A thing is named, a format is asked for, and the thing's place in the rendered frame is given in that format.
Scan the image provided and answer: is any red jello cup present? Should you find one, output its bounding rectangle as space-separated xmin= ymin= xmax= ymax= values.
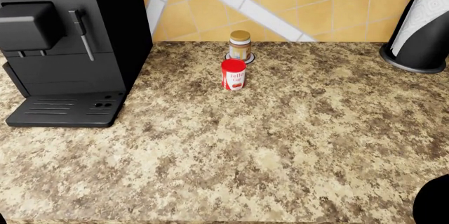
xmin=220 ymin=58 xmax=247 ymax=91

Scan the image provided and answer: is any white paper towel roll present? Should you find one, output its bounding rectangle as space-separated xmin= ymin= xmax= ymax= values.
xmin=389 ymin=0 xmax=449 ymax=57

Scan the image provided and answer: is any black coffee machine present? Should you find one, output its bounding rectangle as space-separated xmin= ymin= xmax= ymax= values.
xmin=0 ymin=0 xmax=154 ymax=129

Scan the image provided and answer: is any round black white coaster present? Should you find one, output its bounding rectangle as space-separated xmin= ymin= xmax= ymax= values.
xmin=224 ymin=51 xmax=255 ymax=65

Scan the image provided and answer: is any peanut butter jar gold lid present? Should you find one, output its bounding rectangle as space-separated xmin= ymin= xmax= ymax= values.
xmin=229 ymin=29 xmax=253 ymax=62

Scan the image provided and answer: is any paper towel roll on holder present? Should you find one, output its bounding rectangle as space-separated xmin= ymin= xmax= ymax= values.
xmin=379 ymin=0 xmax=449 ymax=74

